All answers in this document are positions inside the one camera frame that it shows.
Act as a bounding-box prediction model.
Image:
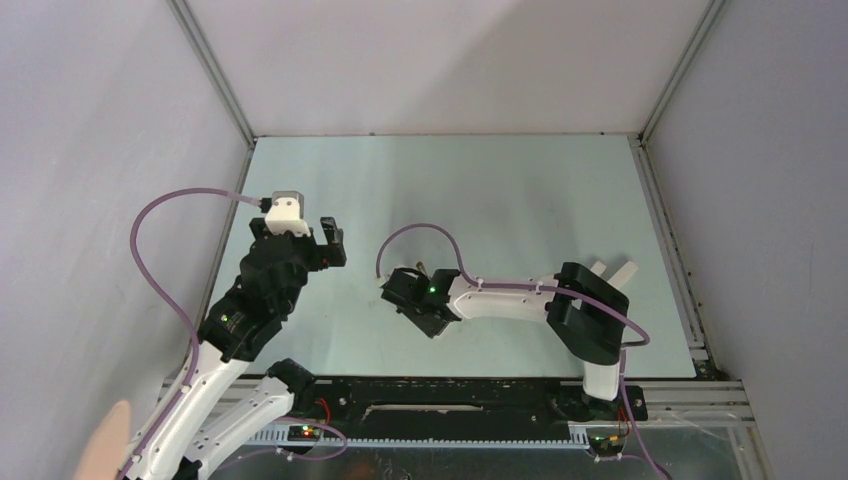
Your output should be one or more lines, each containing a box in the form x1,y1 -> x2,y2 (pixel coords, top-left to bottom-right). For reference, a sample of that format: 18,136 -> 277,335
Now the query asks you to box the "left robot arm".
117,216 -> 346,479

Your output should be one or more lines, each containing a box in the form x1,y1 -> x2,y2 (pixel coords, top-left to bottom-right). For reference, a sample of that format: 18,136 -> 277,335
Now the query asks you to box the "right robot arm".
380,262 -> 630,418

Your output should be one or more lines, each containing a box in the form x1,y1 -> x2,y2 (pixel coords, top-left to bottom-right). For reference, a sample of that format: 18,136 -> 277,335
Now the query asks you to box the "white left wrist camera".
260,191 -> 313,238

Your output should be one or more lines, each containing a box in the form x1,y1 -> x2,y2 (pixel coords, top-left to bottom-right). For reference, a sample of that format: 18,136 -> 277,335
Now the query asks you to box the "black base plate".
291,376 -> 648,440

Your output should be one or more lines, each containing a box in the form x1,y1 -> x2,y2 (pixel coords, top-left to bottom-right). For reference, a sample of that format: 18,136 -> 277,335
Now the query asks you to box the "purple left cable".
115,187 -> 266,480

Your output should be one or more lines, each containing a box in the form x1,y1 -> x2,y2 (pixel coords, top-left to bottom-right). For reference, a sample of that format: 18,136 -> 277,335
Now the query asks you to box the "grey cable duct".
245,424 -> 590,450

